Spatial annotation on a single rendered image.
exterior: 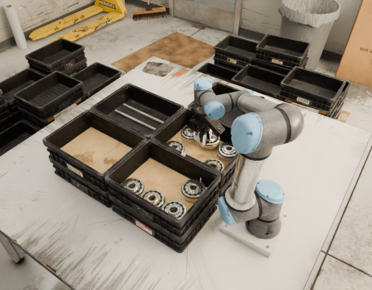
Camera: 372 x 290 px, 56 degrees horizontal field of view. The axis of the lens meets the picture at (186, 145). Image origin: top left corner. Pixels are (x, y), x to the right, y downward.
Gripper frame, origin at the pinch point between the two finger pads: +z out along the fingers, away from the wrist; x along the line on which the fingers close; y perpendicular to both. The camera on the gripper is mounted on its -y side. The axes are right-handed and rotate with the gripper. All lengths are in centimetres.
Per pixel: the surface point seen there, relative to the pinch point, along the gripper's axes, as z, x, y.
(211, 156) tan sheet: 3.8, 3.0, -4.9
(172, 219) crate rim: -9, 48, -16
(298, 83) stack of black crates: 46, -133, 0
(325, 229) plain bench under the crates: 17, 2, -63
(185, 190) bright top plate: -0.5, 29.3, -8.1
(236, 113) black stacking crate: 6.1, -33.3, 2.0
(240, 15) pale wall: 77, -274, 127
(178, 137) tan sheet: 3.8, 1.5, 16.1
